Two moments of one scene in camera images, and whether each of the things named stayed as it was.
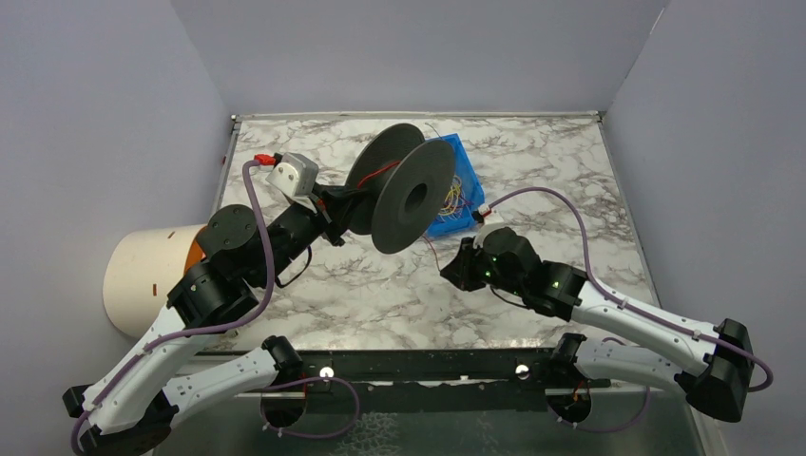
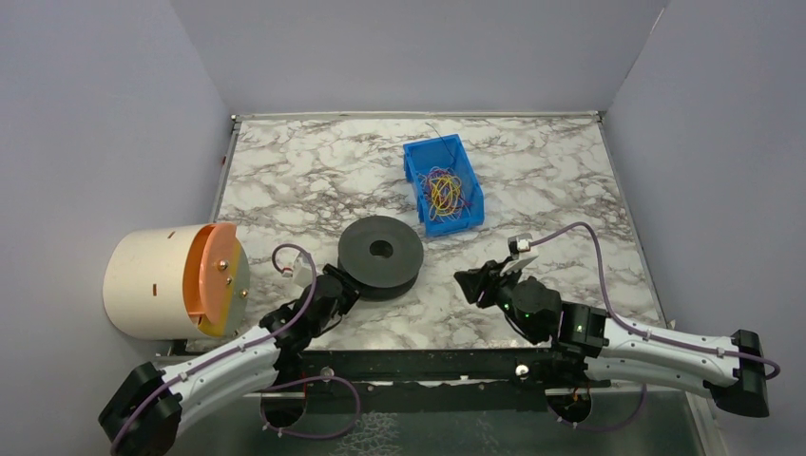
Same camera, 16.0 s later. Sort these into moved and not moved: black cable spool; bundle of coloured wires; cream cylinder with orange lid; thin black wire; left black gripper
Moved: black cable spool; left black gripper
Not moved: bundle of coloured wires; cream cylinder with orange lid; thin black wire
